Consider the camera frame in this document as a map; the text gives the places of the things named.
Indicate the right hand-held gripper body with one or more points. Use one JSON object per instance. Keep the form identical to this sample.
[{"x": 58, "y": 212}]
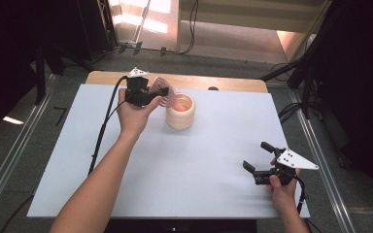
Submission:
[{"x": 293, "y": 160}]

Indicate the person's left hand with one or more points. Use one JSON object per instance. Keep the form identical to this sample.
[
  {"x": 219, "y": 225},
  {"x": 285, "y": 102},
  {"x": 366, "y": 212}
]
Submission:
[{"x": 132, "y": 119}]

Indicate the person's right hand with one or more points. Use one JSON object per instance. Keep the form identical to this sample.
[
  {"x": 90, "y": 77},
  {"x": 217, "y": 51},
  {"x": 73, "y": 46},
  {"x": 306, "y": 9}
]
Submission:
[{"x": 285, "y": 194}]

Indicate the white table mat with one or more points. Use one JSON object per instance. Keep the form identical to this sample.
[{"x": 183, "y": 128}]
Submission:
[{"x": 191, "y": 168}]

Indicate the wooden table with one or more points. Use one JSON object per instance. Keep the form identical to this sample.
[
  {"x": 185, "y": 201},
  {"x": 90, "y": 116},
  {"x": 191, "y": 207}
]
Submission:
[{"x": 207, "y": 82}]

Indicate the metal floor rail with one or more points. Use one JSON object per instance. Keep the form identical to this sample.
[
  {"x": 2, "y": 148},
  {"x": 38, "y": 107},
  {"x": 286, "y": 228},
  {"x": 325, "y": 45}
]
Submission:
[
  {"x": 16, "y": 142},
  {"x": 317, "y": 142}
]

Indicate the black cabinet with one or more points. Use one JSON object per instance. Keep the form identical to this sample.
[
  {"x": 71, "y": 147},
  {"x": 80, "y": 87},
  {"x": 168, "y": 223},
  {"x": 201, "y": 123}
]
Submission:
[{"x": 94, "y": 29}]

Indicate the black tripod stand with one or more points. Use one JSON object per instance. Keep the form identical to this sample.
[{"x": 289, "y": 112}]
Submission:
[{"x": 306, "y": 84}]

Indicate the pink hairbrush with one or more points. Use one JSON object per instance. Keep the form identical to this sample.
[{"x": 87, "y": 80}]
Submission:
[{"x": 168, "y": 93}]

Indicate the cream ribbed cup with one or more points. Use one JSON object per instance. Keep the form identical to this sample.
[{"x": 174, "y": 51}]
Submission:
[{"x": 180, "y": 119}]

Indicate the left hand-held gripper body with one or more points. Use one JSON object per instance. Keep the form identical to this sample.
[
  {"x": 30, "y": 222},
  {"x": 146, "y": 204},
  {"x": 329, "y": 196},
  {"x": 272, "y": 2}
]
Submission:
[{"x": 137, "y": 89}]

